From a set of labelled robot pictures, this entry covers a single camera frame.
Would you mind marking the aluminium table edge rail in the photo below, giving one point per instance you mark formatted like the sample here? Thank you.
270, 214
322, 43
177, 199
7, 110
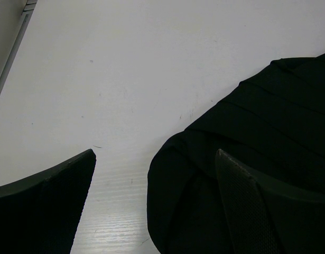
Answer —
14, 19

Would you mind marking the black pleated skirt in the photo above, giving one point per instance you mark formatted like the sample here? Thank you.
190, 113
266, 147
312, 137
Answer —
273, 122

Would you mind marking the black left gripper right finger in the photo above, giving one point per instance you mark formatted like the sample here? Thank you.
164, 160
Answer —
266, 215

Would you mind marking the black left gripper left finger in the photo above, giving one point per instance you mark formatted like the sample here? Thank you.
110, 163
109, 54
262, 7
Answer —
41, 213

